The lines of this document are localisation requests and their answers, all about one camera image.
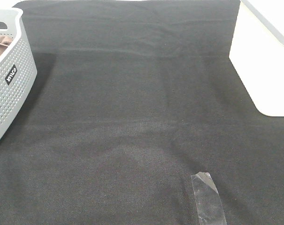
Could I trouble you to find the grey perforated laundry basket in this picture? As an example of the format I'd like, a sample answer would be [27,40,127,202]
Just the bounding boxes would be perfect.
[0,7,37,139]

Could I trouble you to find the black table cloth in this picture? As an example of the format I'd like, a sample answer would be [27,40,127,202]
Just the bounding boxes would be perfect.
[0,0,284,225]

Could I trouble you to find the clear adhesive tape strip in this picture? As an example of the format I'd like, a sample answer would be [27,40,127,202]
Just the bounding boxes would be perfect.
[191,172,227,225]

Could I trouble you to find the white plastic basket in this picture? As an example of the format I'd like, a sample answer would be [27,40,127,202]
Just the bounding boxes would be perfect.
[229,0,284,117]

